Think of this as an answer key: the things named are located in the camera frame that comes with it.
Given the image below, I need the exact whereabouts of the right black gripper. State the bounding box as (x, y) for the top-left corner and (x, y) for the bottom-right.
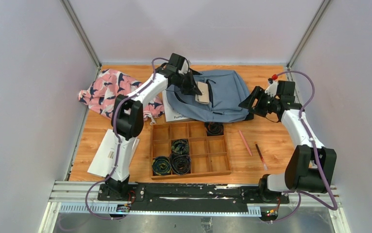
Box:
(239, 86), (280, 117)

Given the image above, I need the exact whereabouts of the blue grey backpack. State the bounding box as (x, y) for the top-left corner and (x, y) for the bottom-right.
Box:
(165, 69), (254, 123)

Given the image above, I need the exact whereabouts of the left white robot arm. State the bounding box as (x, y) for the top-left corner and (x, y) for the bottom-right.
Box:
(104, 53), (202, 200)

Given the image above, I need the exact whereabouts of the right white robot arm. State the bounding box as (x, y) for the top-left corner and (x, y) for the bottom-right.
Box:
(240, 80), (337, 203)

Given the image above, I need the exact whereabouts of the white furniture book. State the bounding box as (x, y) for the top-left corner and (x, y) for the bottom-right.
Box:
(162, 91), (191, 122)

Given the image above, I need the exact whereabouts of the pink pen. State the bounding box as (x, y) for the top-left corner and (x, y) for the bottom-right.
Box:
(238, 130), (253, 156)

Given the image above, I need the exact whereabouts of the rolled black belt top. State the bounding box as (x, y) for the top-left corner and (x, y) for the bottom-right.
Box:
(204, 122), (224, 136)

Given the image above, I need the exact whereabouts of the rolled green belt middle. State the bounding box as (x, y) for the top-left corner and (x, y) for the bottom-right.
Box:
(171, 139), (190, 155)

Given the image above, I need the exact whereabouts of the dark red pen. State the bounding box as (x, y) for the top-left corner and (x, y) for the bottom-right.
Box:
(255, 142), (268, 171)

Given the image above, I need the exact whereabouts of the wooden compartment tray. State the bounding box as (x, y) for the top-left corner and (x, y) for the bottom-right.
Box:
(150, 121), (232, 180)

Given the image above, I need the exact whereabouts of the rolled dark belt bottom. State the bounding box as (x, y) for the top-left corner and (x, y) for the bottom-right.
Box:
(169, 153), (191, 175)

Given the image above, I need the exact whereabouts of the rolled green belt bottom-left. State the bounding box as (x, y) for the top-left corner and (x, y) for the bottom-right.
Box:
(152, 156), (171, 176)

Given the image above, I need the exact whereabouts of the pink patterned cloth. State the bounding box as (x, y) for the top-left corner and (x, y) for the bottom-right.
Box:
(78, 68), (167, 124)

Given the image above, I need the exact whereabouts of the white paper booklet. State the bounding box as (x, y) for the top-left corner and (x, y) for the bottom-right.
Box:
(87, 129), (139, 181)

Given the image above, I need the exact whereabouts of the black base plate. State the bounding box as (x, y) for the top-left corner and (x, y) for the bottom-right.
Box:
(97, 183), (289, 213)

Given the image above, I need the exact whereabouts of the aluminium rail frame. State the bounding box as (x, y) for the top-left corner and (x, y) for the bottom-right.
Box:
(38, 180), (351, 233)

